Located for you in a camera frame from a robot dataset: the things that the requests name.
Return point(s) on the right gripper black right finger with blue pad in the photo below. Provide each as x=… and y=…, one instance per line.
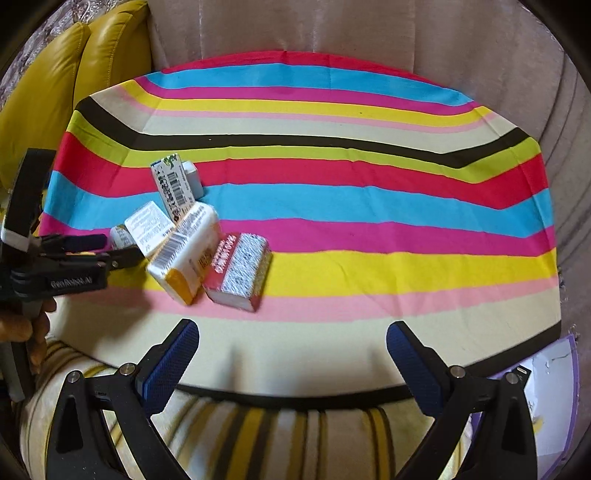
x=504, y=445

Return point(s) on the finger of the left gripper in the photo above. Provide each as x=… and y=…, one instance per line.
x=58, y=243
x=118, y=259

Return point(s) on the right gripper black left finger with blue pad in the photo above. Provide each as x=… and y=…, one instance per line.
x=80, y=445

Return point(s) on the small white yellow box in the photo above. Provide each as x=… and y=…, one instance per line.
x=120, y=238

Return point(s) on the white text medicine box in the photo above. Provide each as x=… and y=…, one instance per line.
x=149, y=227

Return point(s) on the white yellow barcode box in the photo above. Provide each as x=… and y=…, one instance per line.
x=180, y=264

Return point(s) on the white green barcode box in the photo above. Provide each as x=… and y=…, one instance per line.
x=172, y=184

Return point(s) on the small grey white box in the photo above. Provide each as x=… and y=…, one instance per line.
x=193, y=179

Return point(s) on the red QR code box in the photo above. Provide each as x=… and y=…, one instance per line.
x=238, y=271

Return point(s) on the person's hand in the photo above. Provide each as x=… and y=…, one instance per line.
x=19, y=329

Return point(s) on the purple white storage box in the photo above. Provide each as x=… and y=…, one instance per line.
x=552, y=393

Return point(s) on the yellow leather cushion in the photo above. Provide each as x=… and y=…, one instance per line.
x=86, y=58

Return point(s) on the colourful striped cloth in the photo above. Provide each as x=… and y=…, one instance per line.
x=384, y=197

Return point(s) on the beige curtain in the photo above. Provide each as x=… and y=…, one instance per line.
x=511, y=55

